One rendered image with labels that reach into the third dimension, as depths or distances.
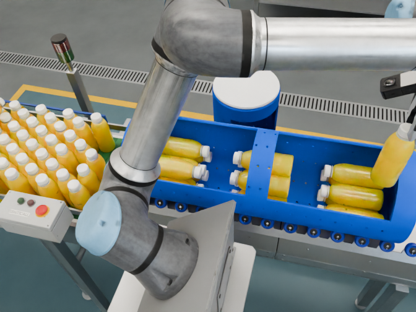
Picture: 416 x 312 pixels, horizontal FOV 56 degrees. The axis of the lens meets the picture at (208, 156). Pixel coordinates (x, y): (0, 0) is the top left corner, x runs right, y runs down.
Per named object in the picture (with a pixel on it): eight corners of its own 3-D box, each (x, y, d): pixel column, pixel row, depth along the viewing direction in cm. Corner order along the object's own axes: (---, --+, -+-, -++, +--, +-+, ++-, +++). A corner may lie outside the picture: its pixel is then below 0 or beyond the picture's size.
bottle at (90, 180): (97, 207, 143) (83, 181, 130) (84, 200, 146) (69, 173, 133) (109, 194, 147) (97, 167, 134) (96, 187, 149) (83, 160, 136)
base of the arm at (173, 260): (182, 302, 77) (143, 280, 73) (143, 298, 88) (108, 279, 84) (207, 233, 85) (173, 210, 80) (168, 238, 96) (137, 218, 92)
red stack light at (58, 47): (65, 54, 152) (62, 45, 149) (51, 52, 154) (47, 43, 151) (73, 44, 156) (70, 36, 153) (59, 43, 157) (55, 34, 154)
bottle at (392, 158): (367, 182, 103) (389, 137, 91) (372, 166, 107) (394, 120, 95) (393, 192, 101) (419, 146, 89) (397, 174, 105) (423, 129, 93)
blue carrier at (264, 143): (395, 262, 117) (431, 200, 98) (125, 209, 134) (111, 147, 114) (387, 194, 137) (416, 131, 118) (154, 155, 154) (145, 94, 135)
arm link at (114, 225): (117, 282, 80) (60, 252, 74) (127, 233, 91) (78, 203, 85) (156, 255, 75) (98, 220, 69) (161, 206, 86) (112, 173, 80)
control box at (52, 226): (60, 243, 124) (48, 228, 116) (5, 231, 128) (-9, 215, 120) (74, 216, 130) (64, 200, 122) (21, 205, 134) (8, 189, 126)
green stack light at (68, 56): (70, 64, 156) (65, 54, 152) (56, 62, 157) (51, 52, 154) (77, 54, 160) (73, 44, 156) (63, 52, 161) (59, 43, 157)
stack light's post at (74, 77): (129, 210, 247) (73, 73, 162) (122, 210, 248) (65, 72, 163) (130, 205, 250) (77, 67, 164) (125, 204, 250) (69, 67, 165)
